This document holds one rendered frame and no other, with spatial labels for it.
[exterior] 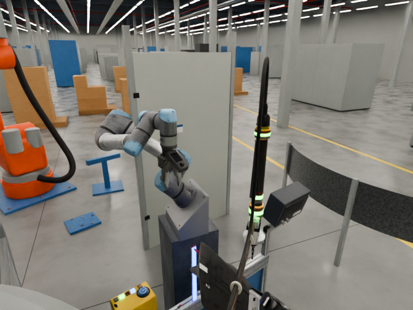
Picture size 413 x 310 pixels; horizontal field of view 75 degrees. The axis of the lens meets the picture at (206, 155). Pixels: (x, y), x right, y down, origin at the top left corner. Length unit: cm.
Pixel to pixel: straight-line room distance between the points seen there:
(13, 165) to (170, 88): 265
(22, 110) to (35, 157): 429
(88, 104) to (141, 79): 753
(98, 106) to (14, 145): 590
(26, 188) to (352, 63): 964
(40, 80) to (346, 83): 935
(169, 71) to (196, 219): 150
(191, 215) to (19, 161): 330
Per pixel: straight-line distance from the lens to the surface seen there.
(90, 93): 992
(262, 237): 91
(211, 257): 90
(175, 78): 266
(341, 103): 1065
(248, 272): 173
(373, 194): 274
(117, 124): 154
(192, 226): 160
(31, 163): 455
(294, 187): 173
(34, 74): 854
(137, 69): 248
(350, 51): 1053
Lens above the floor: 202
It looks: 21 degrees down
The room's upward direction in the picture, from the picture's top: straight up
